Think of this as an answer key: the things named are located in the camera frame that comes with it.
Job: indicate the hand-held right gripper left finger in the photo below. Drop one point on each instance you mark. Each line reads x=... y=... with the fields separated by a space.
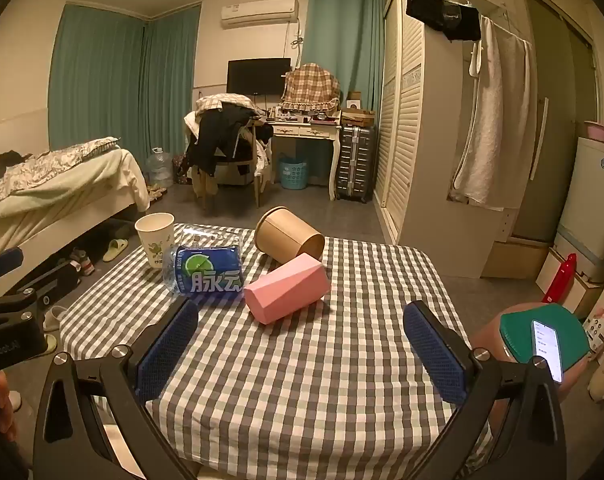
x=165 y=352

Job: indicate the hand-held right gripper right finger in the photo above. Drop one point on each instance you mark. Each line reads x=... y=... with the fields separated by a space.
x=436 y=357

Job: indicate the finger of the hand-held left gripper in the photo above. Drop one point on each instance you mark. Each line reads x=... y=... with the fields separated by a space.
x=51 y=282
x=1 y=261

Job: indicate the pink faceted cup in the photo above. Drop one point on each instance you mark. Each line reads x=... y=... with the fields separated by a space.
x=287 y=295

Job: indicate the white printed paper cup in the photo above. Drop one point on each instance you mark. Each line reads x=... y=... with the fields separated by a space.
x=154 y=240

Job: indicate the brown paper cup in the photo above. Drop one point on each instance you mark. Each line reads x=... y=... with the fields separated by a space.
x=288 y=239

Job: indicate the pair of sneakers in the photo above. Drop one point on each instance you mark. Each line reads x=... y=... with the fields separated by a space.
x=79 y=262

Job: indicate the white slipper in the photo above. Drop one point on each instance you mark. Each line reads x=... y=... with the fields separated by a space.
x=55 y=317

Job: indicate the brown round stool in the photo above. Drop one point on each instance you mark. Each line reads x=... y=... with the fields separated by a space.
x=487 y=340

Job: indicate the pale green slipper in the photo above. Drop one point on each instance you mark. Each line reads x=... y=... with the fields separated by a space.
x=115 y=250

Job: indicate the bed with cream sheet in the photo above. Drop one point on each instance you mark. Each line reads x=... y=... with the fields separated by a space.
x=56 y=210

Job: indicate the green pad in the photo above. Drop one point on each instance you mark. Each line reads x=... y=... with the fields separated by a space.
x=519 y=332

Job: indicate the blue label plastic bottle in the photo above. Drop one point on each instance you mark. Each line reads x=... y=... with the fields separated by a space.
x=206 y=275

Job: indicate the black cloth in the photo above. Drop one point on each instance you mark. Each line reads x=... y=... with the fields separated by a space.
x=11 y=161

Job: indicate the patterned grey blanket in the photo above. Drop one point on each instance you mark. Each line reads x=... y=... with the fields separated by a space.
x=46 y=165

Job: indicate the smartphone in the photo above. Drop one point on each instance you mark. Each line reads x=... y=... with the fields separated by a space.
x=547 y=350

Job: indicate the clear plastic container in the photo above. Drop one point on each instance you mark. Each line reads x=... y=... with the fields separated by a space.
x=209 y=235

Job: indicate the checkered tablecloth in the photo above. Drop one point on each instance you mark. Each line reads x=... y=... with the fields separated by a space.
x=302 y=400

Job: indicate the white storage box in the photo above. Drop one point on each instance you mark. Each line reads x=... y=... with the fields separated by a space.
x=552 y=272

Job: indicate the red bottle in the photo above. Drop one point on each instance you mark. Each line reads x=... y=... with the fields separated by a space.
x=562 y=280

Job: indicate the large water jug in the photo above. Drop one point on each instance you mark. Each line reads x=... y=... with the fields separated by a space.
x=159 y=167

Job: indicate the teal curtain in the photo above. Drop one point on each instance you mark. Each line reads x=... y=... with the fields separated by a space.
x=171 y=80
x=96 y=80
x=352 y=50

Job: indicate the grey suitcase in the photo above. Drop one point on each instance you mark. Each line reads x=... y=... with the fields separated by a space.
x=354 y=162

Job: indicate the small white fridge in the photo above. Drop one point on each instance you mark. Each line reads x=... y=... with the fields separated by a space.
x=589 y=205

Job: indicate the blue plastic basket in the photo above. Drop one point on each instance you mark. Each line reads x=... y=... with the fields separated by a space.
x=293 y=174

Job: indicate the white louvered wardrobe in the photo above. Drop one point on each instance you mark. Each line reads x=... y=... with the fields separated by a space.
x=407 y=135

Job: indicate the chair with piled clothes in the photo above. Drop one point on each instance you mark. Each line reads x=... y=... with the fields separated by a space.
x=221 y=135

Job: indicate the white hanging towel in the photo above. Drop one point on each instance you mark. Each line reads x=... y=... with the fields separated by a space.
x=492 y=125

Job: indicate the cardboard box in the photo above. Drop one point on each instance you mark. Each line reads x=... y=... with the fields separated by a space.
x=358 y=117

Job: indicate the white desk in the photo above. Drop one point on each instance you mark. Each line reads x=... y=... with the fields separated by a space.
x=304 y=132

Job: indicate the frosted glass door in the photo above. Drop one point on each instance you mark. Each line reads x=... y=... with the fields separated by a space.
x=557 y=110

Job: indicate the pink basin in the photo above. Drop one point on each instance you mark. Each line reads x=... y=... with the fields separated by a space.
x=601 y=130

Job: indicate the black television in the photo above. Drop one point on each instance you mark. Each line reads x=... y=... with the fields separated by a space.
x=258 y=76

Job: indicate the plaid ruffled cloth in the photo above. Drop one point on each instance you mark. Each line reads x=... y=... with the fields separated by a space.
x=312 y=87

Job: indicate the white air conditioner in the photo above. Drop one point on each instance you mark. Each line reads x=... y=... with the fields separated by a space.
x=259 y=14

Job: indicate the black hanging bag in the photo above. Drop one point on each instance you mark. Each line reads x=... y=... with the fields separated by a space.
x=442 y=10

